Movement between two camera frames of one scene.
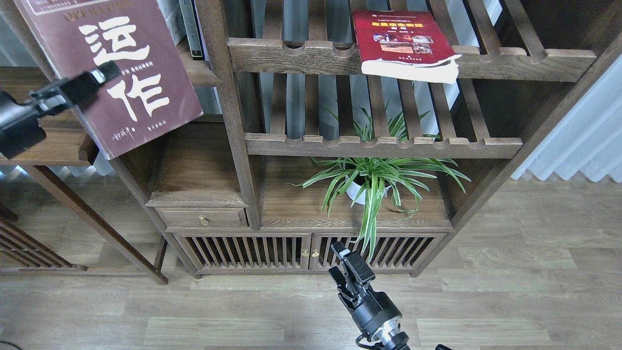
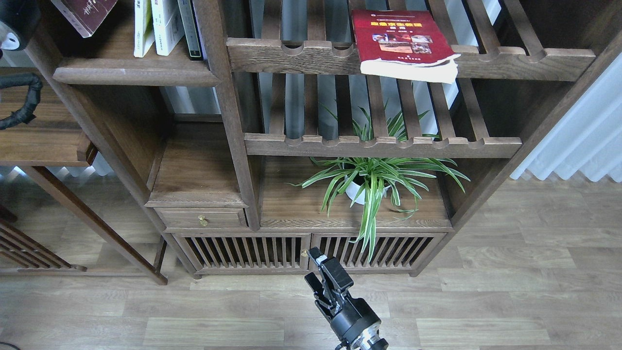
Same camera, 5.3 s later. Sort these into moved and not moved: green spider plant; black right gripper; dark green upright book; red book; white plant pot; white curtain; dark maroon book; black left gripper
Moved: black left gripper; black right gripper; dark maroon book
Not moved: red book; green spider plant; white curtain; white plant pot; dark green upright book
